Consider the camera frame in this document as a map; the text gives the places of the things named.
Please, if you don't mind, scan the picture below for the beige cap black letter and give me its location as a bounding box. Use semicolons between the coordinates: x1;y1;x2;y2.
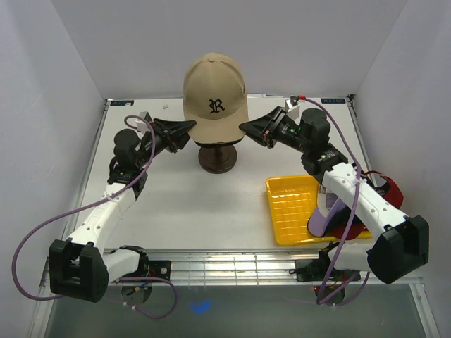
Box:
183;53;249;144

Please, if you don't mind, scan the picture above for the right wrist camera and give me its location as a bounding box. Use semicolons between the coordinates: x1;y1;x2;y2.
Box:
285;95;306;120

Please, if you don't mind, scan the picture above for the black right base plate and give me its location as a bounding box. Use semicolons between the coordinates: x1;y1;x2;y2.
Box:
288;258;361;282

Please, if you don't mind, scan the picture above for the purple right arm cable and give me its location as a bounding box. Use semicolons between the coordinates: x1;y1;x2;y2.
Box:
306;97;362;306

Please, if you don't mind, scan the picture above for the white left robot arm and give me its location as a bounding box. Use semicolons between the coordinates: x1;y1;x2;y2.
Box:
49;115;196;302

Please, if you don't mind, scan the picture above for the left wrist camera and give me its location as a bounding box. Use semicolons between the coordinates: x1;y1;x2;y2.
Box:
135;111;152;134

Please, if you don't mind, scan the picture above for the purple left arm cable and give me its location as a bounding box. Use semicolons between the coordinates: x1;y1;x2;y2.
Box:
12;115;156;301

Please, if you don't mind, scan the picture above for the yellow plastic tray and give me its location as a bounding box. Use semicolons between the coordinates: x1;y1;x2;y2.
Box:
264;174;373;246

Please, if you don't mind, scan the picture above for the purple LA cap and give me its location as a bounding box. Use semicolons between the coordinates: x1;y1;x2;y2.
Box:
307;184;347;237

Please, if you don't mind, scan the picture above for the red cap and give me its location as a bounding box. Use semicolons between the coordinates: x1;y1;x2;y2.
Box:
328;170;404;240

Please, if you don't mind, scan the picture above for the dark wooden round stand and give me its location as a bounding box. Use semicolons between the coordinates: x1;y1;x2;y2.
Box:
198;143;237;174

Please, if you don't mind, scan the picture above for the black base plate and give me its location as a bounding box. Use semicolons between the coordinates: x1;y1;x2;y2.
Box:
288;258;361;282
147;260;172;280

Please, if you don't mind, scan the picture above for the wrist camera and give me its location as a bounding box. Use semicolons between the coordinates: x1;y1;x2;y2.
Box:
135;111;152;134
285;95;306;120

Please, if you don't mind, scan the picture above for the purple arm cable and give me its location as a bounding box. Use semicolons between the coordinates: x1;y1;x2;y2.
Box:
12;115;156;301
306;97;362;306

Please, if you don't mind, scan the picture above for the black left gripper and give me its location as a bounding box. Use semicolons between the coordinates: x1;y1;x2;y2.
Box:
135;118;198;168

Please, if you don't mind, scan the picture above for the aluminium front rail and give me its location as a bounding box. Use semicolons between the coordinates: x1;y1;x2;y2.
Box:
40;248;424;288

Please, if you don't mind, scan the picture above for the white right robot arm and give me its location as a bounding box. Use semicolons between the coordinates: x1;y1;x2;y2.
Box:
239;106;429;284

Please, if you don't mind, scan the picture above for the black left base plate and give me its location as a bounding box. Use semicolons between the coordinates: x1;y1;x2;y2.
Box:
147;260;172;280

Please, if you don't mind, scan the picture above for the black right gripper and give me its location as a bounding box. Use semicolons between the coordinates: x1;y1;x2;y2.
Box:
239;106;310;154

